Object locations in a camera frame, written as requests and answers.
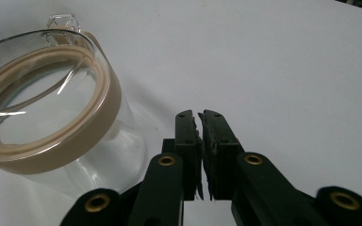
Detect glass jar with beige band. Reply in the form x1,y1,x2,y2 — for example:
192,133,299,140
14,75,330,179
0,13,148,200

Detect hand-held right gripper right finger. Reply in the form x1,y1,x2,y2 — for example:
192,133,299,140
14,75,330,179
198,109,245,202

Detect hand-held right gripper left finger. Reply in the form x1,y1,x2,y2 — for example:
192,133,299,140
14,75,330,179
161,109,205,202

